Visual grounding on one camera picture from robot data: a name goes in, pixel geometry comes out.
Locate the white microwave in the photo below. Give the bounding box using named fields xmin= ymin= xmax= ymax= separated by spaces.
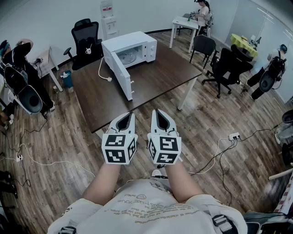
xmin=101 ymin=31 xmax=157 ymax=101

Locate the white floor cable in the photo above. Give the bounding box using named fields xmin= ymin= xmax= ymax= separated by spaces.
xmin=189 ymin=137 xmax=231 ymax=175
xmin=19 ymin=143 xmax=96 ymax=178

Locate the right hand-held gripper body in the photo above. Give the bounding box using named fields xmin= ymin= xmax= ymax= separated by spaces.
xmin=146 ymin=131 xmax=183 ymax=166

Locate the person's white shoe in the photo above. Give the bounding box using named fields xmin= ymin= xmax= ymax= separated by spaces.
xmin=151 ymin=169 xmax=168 ymax=179

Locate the person's left forearm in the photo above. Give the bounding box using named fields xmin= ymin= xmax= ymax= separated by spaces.
xmin=82 ymin=162 xmax=122 ymax=206

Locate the person's beige printed shirt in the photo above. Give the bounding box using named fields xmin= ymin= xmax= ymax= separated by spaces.
xmin=47 ymin=177 xmax=249 ymax=234

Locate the white water dispenser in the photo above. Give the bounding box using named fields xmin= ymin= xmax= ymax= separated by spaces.
xmin=100 ymin=0 xmax=119 ymax=41

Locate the light wooden desk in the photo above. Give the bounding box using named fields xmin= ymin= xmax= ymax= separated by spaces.
xmin=32 ymin=46 xmax=64 ymax=92

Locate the teal waste bin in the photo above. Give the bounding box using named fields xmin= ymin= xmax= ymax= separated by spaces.
xmin=60 ymin=70 xmax=74 ymax=92

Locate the black floor cable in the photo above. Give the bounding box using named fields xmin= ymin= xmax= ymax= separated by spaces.
xmin=196 ymin=138 xmax=236 ymax=206

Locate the small white table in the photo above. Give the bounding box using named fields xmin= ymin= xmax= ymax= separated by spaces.
xmin=169 ymin=16 xmax=199 ymax=53

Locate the black mesh office chair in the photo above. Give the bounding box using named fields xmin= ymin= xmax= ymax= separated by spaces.
xmin=63 ymin=18 xmax=103 ymax=71

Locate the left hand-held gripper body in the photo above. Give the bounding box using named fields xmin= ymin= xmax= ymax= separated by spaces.
xmin=101 ymin=130 xmax=139 ymax=165

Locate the black buckle shoulder strap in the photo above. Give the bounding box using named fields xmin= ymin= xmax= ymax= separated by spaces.
xmin=212 ymin=214 xmax=239 ymax=234
xmin=58 ymin=226 xmax=77 ymax=234

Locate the dark grey plain chair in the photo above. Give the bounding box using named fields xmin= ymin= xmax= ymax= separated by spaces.
xmin=189 ymin=34 xmax=217 ymax=69

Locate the person's right forearm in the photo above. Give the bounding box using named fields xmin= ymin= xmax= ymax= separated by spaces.
xmin=164 ymin=163 xmax=204 ymax=203

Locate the yellow-green covered table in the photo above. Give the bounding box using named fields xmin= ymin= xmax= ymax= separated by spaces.
xmin=230 ymin=33 xmax=259 ymax=60

